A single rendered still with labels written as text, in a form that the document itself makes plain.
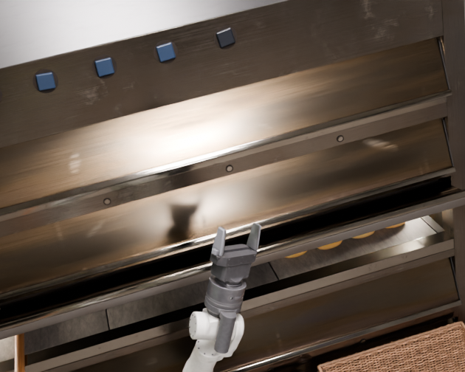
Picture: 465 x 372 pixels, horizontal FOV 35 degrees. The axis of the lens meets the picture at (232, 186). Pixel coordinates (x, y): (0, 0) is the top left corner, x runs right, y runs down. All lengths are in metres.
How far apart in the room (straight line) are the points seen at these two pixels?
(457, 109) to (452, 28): 0.26
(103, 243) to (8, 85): 0.54
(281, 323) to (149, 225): 0.61
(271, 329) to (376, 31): 1.03
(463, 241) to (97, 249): 1.23
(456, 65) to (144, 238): 1.08
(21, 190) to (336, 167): 0.94
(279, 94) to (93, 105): 0.54
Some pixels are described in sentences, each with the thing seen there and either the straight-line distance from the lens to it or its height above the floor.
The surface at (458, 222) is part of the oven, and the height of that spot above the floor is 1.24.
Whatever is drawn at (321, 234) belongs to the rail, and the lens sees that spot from 2.22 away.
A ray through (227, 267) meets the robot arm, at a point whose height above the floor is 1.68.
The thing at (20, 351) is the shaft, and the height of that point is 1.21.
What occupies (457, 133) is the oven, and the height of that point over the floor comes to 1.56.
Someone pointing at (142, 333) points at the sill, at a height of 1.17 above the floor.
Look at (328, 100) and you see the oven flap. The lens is 2.21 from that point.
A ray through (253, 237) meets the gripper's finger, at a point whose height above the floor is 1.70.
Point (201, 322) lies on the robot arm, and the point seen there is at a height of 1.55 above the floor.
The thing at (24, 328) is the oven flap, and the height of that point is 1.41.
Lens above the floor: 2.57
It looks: 26 degrees down
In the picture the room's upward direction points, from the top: 11 degrees counter-clockwise
